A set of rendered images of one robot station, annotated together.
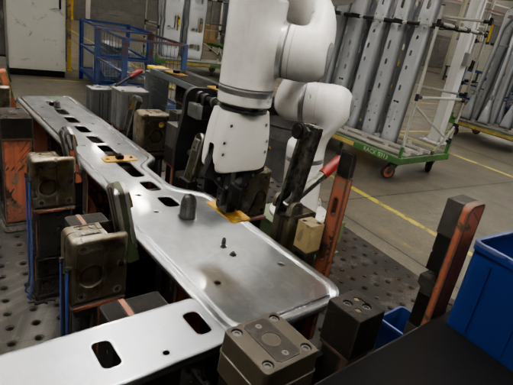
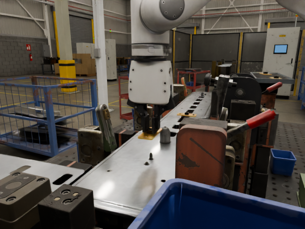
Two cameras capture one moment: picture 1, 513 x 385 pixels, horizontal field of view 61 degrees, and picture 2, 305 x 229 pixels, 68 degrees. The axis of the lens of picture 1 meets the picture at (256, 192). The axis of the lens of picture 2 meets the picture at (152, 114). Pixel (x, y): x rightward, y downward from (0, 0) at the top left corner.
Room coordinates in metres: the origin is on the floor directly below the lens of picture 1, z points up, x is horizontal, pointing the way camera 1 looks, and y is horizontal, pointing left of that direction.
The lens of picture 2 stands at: (0.43, -0.42, 1.26)
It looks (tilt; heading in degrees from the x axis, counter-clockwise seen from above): 15 degrees down; 61
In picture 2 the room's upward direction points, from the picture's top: straight up
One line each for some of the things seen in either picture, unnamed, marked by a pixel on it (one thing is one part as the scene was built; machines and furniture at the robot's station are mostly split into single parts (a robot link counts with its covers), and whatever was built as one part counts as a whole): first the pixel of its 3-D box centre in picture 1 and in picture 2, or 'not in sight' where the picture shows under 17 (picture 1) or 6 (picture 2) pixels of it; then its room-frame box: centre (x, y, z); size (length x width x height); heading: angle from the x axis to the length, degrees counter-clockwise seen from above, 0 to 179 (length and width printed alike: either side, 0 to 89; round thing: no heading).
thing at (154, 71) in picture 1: (195, 82); (268, 77); (1.42, 0.25, 1.16); 0.37 x 0.14 x 0.02; 42
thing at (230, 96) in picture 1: (246, 96); (151, 51); (0.68, 0.04, 1.26); 0.09 x 0.08 x 0.03; 132
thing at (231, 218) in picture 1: (227, 208); (150, 131); (0.68, 0.04, 1.07); 0.08 x 0.04 x 0.01; 41
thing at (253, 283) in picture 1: (113, 158); (185, 114); (1.04, 0.37, 1.00); 1.38 x 0.22 x 0.02; 42
